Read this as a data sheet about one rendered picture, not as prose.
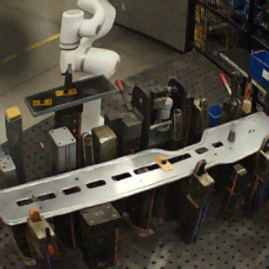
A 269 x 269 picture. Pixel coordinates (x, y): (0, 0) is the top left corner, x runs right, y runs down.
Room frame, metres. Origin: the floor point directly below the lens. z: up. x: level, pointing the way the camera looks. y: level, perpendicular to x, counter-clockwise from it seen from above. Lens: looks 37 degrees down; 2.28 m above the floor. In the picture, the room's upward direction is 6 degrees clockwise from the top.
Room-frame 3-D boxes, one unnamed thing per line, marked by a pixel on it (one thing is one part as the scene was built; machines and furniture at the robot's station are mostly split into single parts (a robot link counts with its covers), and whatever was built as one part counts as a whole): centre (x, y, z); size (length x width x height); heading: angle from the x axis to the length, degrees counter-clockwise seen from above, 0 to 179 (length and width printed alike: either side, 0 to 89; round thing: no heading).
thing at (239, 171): (1.57, -0.44, 0.84); 0.11 x 0.08 x 0.29; 33
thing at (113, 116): (1.69, 0.08, 0.90); 0.05 x 0.05 x 0.40; 33
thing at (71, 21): (1.72, 0.27, 1.48); 0.09 x 0.08 x 0.13; 76
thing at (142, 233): (1.52, -0.05, 0.84); 0.17 x 0.06 x 0.29; 33
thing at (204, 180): (1.45, -0.26, 0.87); 0.12 x 0.09 x 0.35; 33
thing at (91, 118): (2.03, 0.22, 0.88); 0.19 x 0.19 x 0.18
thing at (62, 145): (1.52, 0.25, 0.90); 0.13 x 0.10 x 0.41; 33
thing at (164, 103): (1.79, -0.08, 0.94); 0.18 x 0.13 x 0.49; 123
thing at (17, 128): (1.58, 0.48, 0.92); 0.08 x 0.08 x 0.44; 33
